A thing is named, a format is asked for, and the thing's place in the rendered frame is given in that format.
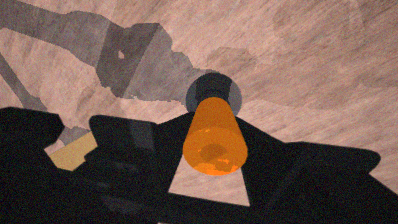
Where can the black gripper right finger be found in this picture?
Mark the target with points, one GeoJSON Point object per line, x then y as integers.
{"type": "Point", "coordinates": [271, 164]}

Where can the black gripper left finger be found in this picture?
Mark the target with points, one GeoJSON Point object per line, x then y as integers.
{"type": "Point", "coordinates": [163, 142]}

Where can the orange knob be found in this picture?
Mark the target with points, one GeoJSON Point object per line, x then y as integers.
{"type": "Point", "coordinates": [214, 144]}

